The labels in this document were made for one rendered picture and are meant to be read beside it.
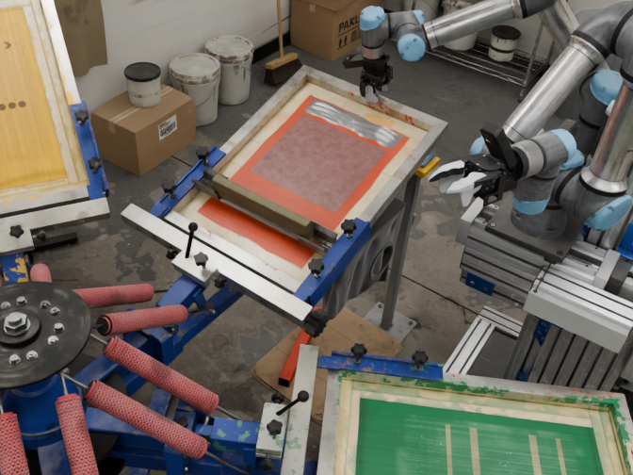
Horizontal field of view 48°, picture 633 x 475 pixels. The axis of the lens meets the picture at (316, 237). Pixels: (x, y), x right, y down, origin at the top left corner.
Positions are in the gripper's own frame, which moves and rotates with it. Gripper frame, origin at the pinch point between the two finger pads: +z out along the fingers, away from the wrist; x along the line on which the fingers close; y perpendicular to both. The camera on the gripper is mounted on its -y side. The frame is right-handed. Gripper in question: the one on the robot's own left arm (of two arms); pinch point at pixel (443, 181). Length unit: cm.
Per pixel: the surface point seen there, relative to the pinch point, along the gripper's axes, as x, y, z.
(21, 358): 34, 32, 79
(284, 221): 64, 44, -1
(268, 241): 68, 52, 3
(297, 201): 75, 47, -12
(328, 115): 97, 33, -39
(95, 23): 294, 50, -21
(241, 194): 78, 40, 6
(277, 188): 83, 45, -10
